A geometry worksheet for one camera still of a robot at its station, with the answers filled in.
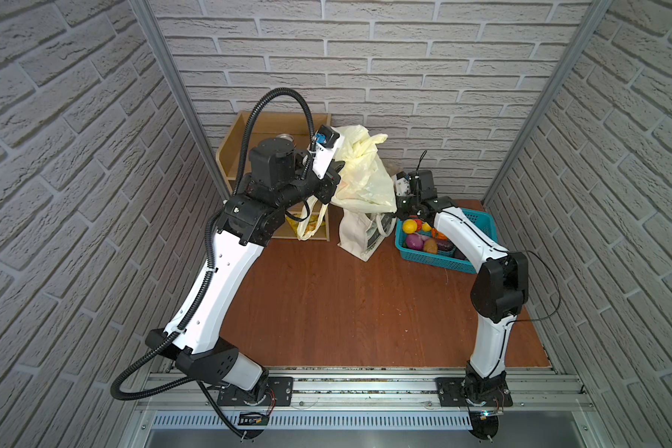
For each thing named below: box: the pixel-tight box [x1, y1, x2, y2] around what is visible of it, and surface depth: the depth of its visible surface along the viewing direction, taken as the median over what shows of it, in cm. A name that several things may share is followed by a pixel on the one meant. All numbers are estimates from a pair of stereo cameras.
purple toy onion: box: [406, 232, 429, 251], surface depth 102 cm
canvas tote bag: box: [336, 208, 397, 263], surface depth 94 cm
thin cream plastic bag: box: [296, 125, 398, 242], surface depth 62 cm
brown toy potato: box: [423, 238, 438, 254], surface depth 99 cm
